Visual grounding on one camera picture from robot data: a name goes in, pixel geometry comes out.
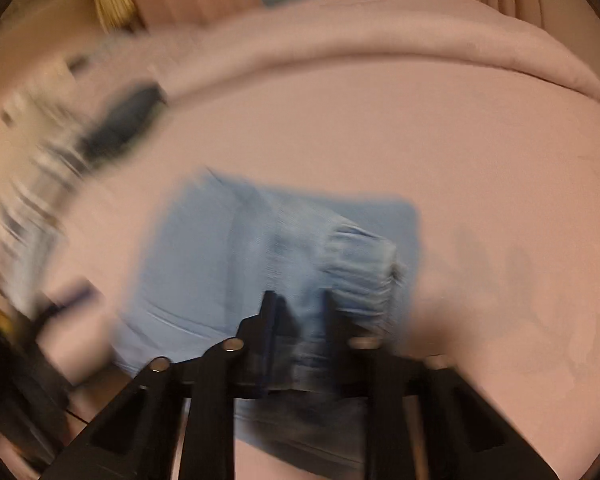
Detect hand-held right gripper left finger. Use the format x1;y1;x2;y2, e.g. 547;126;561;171
45;290;302;480

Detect pink duvet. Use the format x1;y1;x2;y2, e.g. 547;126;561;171
142;0;600;113

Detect light blue denim pants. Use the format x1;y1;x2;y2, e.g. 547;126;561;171
112;167;422;480

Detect pink bed sheet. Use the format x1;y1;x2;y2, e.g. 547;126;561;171
0;57;600;480

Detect yellow ribbed object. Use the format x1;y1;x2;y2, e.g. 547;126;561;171
91;0;143;37

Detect plaid pillow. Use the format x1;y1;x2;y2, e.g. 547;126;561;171
0;50;103;261

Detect folded dark blue jeans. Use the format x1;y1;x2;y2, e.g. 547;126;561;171
79;84;167;162

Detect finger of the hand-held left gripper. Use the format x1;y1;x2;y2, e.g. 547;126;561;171
34;282;104;327

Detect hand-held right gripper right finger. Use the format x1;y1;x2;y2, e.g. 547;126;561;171
321;291;562;480

